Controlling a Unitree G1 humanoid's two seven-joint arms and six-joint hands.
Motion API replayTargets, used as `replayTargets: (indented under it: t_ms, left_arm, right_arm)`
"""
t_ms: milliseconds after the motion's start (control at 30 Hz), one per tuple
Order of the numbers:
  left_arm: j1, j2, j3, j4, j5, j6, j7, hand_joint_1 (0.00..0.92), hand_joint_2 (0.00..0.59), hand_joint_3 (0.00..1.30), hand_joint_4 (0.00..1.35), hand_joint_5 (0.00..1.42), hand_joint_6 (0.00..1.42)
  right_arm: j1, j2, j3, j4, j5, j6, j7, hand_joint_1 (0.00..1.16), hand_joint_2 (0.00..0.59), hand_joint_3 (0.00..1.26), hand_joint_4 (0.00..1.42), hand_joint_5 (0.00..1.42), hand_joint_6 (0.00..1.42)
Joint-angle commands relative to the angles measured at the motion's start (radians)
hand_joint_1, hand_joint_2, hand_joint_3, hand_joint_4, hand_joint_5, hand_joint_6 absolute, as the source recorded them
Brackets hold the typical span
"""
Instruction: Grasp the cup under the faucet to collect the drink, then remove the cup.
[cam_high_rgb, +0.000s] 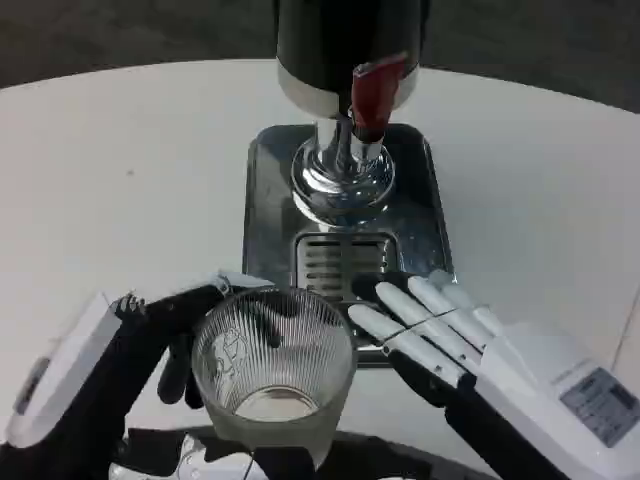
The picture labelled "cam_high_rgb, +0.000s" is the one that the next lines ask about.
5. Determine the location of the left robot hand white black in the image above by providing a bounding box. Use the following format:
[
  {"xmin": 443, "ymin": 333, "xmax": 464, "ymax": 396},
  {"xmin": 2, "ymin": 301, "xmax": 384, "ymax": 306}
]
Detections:
[{"xmin": 0, "ymin": 268, "xmax": 277, "ymax": 480}]

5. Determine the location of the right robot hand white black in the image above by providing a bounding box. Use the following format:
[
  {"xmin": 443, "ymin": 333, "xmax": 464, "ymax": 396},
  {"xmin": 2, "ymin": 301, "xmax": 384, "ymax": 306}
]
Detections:
[{"xmin": 347, "ymin": 269, "xmax": 640, "ymax": 480}]

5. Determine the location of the clear ribbed glass cup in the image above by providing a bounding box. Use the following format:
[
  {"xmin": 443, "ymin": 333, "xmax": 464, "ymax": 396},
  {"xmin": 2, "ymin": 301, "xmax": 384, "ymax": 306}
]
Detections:
[{"xmin": 191, "ymin": 287, "xmax": 359, "ymax": 471}]

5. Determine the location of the black white robot torso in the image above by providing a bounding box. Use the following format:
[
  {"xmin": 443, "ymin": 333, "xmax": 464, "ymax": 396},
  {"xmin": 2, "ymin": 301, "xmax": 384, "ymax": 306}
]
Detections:
[{"xmin": 107, "ymin": 427, "xmax": 317, "ymax": 480}]

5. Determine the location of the slotted steel tray grid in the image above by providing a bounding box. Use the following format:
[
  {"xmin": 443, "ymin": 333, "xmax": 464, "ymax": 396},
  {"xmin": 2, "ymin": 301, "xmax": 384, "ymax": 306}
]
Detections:
[{"xmin": 293, "ymin": 230, "xmax": 402, "ymax": 303}]

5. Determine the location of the steel drip tray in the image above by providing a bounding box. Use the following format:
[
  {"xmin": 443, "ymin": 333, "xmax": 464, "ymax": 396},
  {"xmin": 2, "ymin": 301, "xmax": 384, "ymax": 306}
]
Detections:
[{"xmin": 241, "ymin": 123, "xmax": 457, "ymax": 369}]

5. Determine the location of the black steel drink dispenser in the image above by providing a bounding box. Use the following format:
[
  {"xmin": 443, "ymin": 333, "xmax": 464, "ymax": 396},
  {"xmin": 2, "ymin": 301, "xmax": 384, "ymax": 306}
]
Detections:
[{"xmin": 273, "ymin": 0, "xmax": 426, "ymax": 229}]

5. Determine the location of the red dispenser tap handle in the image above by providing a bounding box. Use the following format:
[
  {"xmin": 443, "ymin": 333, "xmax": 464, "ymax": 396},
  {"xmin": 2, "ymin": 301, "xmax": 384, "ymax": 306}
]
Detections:
[{"xmin": 349, "ymin": 51, "xmax": 409, "ymax": 145}]

